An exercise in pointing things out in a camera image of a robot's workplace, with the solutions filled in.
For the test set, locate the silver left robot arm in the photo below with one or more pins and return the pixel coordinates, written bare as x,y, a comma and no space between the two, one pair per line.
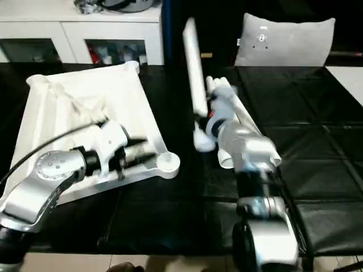
51,167

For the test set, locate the white board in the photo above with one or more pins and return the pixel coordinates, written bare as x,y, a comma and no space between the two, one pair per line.
348,79

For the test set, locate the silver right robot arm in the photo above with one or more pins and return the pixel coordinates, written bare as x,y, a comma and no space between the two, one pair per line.
246,141

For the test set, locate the white cabinet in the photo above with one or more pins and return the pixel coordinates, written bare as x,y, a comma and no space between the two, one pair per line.
71,28

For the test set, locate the dark blue cabinet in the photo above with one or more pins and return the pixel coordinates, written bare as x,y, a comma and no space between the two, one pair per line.
166,28

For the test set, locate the grey cushion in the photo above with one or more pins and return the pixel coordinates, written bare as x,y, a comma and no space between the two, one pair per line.
283,42

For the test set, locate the white plastic table top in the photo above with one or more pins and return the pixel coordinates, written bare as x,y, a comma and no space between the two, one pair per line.
85,85

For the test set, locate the black mat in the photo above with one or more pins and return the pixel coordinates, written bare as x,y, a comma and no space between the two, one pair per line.
312,113

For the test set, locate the dark grey bag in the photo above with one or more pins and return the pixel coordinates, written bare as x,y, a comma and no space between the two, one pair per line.
127,5

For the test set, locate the small beige label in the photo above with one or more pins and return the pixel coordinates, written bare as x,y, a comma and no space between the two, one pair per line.
206,54

